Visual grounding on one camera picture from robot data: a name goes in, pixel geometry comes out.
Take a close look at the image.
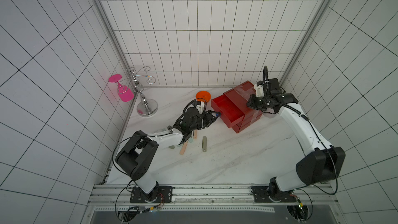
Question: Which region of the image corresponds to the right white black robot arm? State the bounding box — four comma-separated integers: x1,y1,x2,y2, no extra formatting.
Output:
247,75,346,201

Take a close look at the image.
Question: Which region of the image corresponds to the pink wine glass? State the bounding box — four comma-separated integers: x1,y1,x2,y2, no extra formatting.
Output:
108,74,134,102

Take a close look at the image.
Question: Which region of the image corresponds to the peach knife lower diagonal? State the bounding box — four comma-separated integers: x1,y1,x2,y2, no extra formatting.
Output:
179,141,189,155

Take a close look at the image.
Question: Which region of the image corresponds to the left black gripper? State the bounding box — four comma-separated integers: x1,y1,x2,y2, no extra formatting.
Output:
191,109,221,130

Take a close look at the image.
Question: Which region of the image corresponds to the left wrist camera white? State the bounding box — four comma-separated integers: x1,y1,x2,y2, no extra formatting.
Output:
195,100,206,114

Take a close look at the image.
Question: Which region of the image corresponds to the red top drawer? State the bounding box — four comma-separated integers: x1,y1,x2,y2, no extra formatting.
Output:
211,94,250,128

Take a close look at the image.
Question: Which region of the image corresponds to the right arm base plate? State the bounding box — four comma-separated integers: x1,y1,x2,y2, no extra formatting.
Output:
250,186,296,203

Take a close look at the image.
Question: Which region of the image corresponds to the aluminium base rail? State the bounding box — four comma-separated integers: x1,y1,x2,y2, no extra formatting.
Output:
88,184,337,213

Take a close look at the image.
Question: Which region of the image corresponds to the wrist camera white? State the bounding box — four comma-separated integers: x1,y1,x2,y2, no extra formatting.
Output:
195,100,206,114
254,82,264,97

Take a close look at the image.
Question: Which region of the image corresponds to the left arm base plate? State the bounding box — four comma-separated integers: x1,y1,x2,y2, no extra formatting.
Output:
130,186,173,204

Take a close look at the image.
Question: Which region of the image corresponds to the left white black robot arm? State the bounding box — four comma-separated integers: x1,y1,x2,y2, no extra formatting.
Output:
116,107,221,196

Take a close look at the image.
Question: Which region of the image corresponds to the orange bowl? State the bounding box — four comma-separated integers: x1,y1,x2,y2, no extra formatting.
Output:
196,91,211,103

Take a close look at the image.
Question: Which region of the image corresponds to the chrome glass rack stand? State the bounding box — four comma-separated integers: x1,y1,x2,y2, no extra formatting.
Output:
126,66,159,117

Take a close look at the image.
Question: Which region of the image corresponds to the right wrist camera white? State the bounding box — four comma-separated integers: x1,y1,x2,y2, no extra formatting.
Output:
254,82,264,97

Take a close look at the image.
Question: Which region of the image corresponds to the red three-drawer cabinet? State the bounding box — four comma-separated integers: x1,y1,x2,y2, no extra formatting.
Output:
223,81,262,133

